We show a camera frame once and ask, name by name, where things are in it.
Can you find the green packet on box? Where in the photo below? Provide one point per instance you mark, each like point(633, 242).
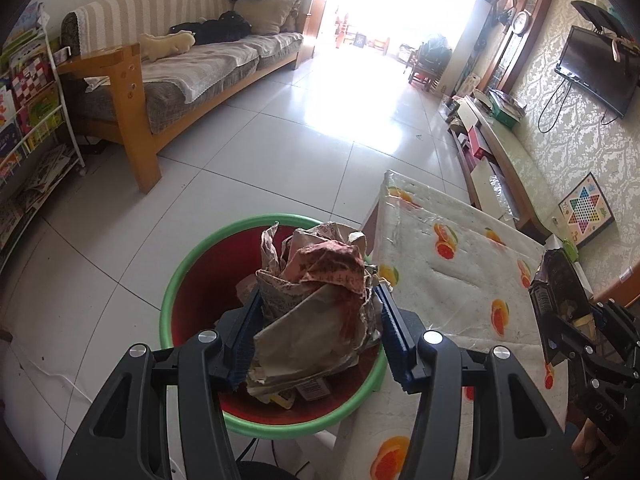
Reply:
point(571, 250)

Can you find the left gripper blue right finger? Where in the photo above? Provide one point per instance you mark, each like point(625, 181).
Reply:
point(426, 363)

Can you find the fruit print tablecloth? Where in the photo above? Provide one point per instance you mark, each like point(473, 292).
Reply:
point(464, 273)

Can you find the wooden chair with clothes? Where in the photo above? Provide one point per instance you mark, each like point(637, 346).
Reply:
point(428, 62)

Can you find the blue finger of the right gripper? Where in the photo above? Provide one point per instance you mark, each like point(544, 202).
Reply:
point(618, 326)
point(557, 306)

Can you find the wall mounted television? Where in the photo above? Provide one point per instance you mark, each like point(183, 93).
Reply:
point(588, 60)

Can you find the wooden sofa with striped cover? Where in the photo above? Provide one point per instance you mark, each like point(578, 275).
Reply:
point(117, 95)

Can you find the wall clock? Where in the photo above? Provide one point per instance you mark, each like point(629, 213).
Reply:
point(521, 23)

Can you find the person's right hand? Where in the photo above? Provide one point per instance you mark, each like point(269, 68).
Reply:
point(585, 443)

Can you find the long tv cabinet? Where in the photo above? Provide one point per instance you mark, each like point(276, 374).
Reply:
point(502, 178)

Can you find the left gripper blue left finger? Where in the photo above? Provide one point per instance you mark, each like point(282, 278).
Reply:
point(212, 362)

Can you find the green box on cabinet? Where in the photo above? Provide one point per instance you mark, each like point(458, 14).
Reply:
point(505, 109)

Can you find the black clothes on sofa seat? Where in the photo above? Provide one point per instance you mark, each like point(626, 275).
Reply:
point(230, 26)

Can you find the cream plush toy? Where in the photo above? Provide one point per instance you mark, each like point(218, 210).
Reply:
point(154, 48)

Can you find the white book rack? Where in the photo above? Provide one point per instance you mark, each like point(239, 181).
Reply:
point(38, 144)

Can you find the dark brown box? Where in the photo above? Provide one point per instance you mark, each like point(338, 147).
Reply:
point(556, 264)

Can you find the red paper bag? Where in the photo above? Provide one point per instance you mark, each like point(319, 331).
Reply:
point(318, 314)

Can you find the chinese checkers board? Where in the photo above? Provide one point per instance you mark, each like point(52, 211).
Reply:
point(586, 211)

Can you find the beige pillow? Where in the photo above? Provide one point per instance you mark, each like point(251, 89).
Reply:
point(266, 17)

